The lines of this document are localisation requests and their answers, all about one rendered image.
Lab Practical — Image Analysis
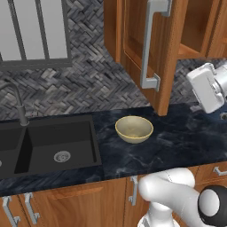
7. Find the grey base cabinet door handle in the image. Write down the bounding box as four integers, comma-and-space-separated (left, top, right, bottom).
128, 175, 139, 207
2, 195, 21, 227
23, 192, 41, 225

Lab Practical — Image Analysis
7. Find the narrow wooden base cabinet door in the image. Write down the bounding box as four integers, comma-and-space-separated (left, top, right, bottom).
0, 193, 22, 227

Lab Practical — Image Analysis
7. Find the grey drawer handle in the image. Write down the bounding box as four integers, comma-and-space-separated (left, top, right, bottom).
213, 166, 227, 177

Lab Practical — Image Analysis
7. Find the black double sink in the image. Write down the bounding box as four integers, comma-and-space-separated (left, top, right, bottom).
0, 114, 103, 181

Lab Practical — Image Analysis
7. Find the grey framed window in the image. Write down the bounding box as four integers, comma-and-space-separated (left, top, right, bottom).
0, 0, 74, 71

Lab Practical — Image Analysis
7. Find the wide wooden base cabinet door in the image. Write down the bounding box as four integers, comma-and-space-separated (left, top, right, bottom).
18, 176, 129, 227

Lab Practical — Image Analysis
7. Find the dark grey tap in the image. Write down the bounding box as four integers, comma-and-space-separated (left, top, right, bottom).
0, 81, 30, 128

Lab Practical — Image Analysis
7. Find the grey wall cabinet door handle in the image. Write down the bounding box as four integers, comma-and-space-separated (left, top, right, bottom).
139, 0, 173, 93

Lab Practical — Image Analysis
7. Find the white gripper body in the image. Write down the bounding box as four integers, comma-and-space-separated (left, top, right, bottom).
185, 62, 226, 114

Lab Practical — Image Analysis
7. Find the beige bowl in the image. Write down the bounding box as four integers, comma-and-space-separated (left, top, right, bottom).
114, 115, 154, 145

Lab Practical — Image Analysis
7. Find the wooden drawer front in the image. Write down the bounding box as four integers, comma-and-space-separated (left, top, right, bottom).
194, 160, 227, 186

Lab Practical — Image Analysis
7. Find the wooden wall cabinet door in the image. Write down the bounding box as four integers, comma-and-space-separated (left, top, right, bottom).
119, 0, 191, 117

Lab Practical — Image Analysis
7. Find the wooden wall cabinet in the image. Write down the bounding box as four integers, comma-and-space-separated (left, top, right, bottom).
103, 0, 227, 64

